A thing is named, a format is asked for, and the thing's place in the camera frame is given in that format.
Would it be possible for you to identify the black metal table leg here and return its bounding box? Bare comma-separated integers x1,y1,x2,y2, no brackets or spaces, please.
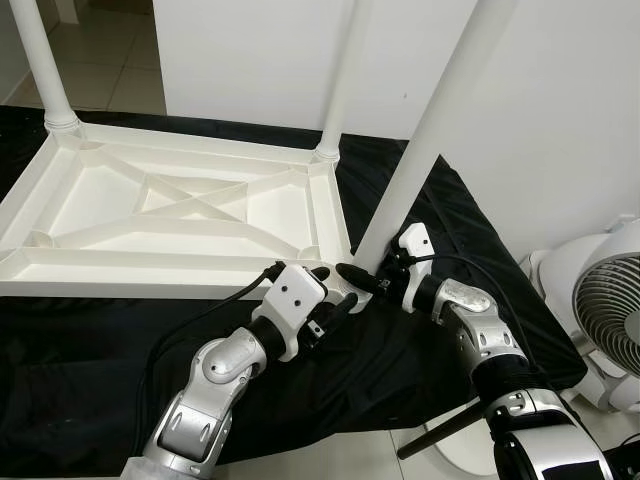
396,399,483,462

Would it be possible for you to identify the white pedestal fan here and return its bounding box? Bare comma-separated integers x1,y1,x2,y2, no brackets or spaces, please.
438,214,640,477

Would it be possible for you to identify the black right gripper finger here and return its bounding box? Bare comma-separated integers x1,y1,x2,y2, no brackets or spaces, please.
334,261,388,298

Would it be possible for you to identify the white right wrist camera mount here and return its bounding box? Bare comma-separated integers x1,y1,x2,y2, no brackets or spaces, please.
396,222,437,314

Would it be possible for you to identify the white plastic table leg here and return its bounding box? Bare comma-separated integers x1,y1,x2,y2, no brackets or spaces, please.
351,0,523,275
314,0,374,163
5,0,83,133

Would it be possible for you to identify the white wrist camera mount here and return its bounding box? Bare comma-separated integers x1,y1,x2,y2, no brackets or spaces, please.
396,222,437,314
249,262,329,364

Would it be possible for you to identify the black table cloth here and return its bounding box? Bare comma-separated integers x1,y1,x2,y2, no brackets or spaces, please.
0,105,589,471

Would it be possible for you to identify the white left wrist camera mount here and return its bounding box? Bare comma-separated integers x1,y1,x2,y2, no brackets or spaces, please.
249,262,329,364

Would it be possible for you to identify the white plastic children table top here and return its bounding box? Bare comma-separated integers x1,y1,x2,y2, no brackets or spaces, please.
0,118,375,303

